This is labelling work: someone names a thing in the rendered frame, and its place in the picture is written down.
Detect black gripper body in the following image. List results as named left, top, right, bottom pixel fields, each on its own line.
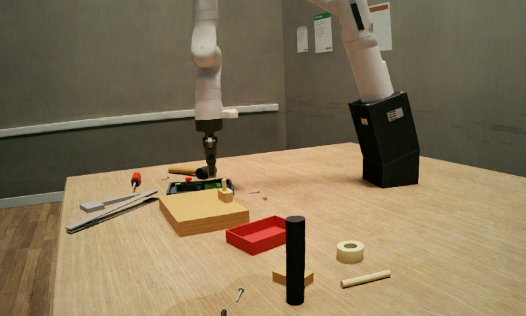
left=195, top=118, right=223, bottom=140

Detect beige ring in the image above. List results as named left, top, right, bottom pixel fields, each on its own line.
left=336, top=240, right=364, bottom=264

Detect black spring clamp with green handles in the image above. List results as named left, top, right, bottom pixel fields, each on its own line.
left=175, top=178, right=222, bottom=192

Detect red-handled screwdriver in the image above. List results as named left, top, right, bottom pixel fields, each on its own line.
left=131, top=172, right=141, bottom=188

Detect mallet with black head and wooden handle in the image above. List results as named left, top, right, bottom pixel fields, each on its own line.
left=168, top=166, right=208, bottom=180

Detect beige wooden dowel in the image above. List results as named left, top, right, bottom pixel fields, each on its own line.
left=340, top=270, right=391, bottom=288

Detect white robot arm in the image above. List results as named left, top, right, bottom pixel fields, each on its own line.
left=191, top=0, right=394, bottom=120

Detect red shallow tray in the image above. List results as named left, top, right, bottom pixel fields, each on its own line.
left=225, top=215, right=286, bottom=256

